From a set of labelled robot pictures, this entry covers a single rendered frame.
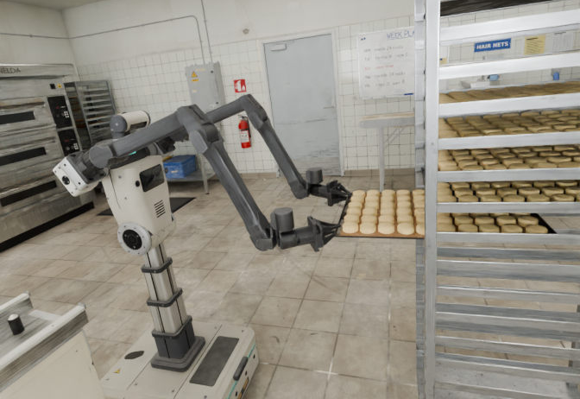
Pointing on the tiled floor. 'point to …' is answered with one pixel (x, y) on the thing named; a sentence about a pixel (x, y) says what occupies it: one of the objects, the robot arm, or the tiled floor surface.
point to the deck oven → (35, 151)
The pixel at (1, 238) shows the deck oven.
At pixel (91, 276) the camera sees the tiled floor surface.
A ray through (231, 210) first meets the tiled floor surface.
